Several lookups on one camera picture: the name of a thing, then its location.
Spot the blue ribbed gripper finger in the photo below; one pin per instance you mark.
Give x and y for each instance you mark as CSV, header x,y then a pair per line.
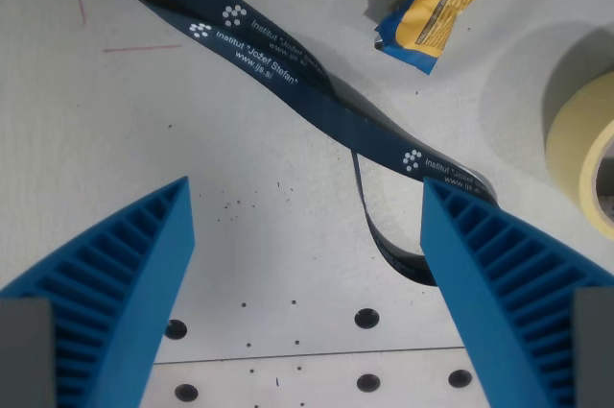
x,y
129,283
475,278

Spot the beige masking tape roll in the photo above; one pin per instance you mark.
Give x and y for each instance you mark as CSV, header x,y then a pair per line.
x,y
583,134

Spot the blue and yellow snack bag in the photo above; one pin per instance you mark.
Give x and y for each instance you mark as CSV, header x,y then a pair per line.
x,y
441,9

